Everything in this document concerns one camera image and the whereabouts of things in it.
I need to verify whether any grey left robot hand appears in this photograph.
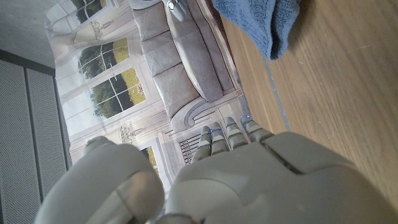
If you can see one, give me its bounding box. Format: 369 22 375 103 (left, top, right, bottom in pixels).
33 114 398 224

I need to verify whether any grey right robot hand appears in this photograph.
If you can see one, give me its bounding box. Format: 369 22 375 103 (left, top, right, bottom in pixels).
167 0 189 23

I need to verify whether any blue towel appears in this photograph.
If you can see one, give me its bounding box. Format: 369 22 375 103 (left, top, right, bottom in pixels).
212 0 302 61

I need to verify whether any printed living room backdrop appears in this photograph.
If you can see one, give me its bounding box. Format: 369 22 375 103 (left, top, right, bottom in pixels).
45 0 250 200

